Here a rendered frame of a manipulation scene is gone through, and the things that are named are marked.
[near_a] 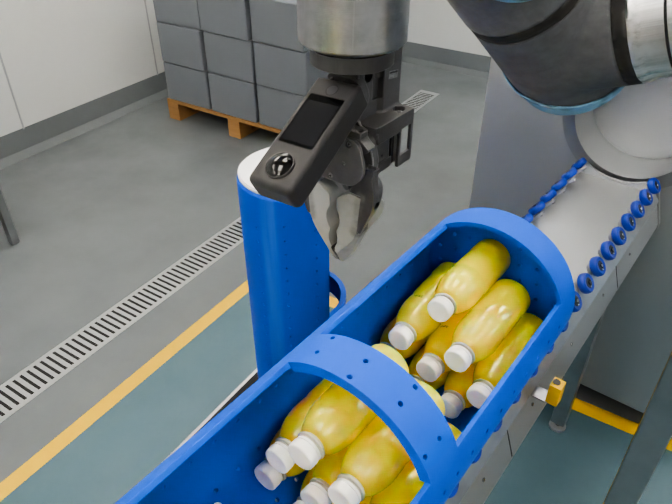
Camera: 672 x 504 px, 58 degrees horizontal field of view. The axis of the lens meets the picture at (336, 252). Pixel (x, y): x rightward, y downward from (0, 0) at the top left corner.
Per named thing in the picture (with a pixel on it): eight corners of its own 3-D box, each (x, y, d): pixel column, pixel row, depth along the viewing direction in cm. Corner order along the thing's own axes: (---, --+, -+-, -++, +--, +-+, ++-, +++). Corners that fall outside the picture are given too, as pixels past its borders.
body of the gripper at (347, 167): (412, 165, 59) (423, 39, 52) (360, 202, 54) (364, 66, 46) (349, 144, 63) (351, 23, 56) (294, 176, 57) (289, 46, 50)
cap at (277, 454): (286, 468, 81) (277, 477, 80) (268, 445, 81) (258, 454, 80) (299, 463, 78) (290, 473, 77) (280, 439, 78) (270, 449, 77)
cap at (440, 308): (428, 295, 96) (422, 301, 95) (449, 295, 93) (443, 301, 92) (435, 317, 97) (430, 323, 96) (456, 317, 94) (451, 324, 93)
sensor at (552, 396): (561, 398, 113) (567, 380, 110) (555, 408, 111) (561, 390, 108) (522, 379, 117) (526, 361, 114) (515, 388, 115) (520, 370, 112)
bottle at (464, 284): (470, 237, 109) (416, 287, 97) (506, 235, 104) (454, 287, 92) (481, 273, 111) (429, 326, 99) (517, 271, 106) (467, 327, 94)
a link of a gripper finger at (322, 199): (367, 238, 65) (370, 160, 60) (332, 264, 61) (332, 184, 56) (343, 228, 67) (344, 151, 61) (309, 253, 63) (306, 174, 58)
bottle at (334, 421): (372, 331, 85) (284, 417, 74) (415, 355, 82) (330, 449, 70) (369, 366, 90) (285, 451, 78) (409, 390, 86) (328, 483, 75)
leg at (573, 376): (568, 425, 218) (615, 289, 181) (561, 435, 214) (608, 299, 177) (552, 417, 221) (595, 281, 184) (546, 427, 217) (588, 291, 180)
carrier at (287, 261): (282, 447, 193) (360, 412, 204) (263, 212, 141) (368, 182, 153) (248, 387, 213) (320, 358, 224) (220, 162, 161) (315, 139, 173)
